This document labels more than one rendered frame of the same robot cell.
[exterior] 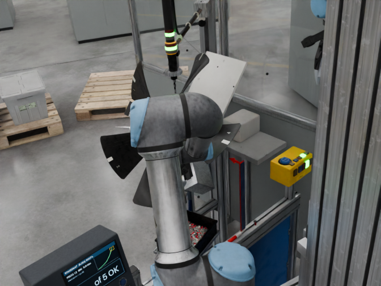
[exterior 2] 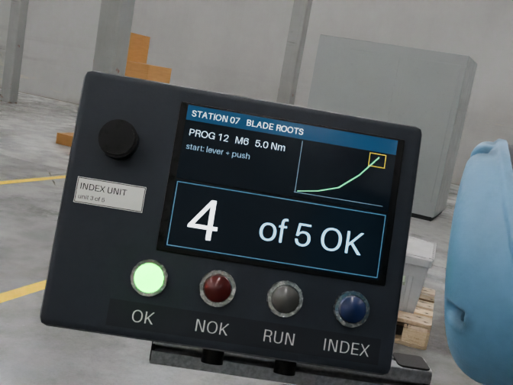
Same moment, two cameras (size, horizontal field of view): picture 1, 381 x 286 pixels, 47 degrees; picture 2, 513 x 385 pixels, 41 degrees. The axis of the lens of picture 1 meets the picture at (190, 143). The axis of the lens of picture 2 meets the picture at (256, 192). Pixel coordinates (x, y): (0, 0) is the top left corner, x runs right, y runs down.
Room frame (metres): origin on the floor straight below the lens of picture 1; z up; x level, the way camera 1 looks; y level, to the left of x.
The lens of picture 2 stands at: (0.46, 0.01, 1.27)
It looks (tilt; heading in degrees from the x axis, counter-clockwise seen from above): 9 degrees down; 36
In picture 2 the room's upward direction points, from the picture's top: 10 degrees clockwise
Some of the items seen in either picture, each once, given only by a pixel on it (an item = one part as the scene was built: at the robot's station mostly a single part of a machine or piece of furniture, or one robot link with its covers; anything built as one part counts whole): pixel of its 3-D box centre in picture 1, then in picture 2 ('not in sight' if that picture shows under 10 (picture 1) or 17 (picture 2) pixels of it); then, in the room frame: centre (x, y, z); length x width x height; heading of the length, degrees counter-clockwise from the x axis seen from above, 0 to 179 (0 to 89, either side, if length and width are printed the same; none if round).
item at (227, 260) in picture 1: (229, 272); not in sight; (0.82, -0.07, 1.20); 0.13 x 0.12 x 0.14; 97
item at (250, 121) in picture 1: (239, 124); not in sight; (2.14, -0.28, 0.92); 0.17 x 0.16 x 0.11; 130
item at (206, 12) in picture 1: (202, 7); not in sight; (2.22, -0.12, 1.54); 0.10 x 0.07 x 0.09; 165
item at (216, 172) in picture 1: (217, 197); not in sight; (1.94, -0.13, 0.58); 0.09 x 0.05 x 1.15; 40
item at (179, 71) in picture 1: (172, 60); not in sight; (1.63, 0.04, 1.50); 0.09 x 0.07 x 0.10; 165
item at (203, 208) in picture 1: (203, 210); not in sight; (1.86, -0.04, 0.56); 0.19 x 0.04 x 0.04; 130
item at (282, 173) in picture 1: (291, 167); not in sight; (1.53, -0.41, 1.02); 0.16 x 0.10 x 0.11; 130
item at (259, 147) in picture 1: (246, 142); not in sight; (2.06, -0.30, 0.85); 0.36 x 0.24 x 0.03; 40
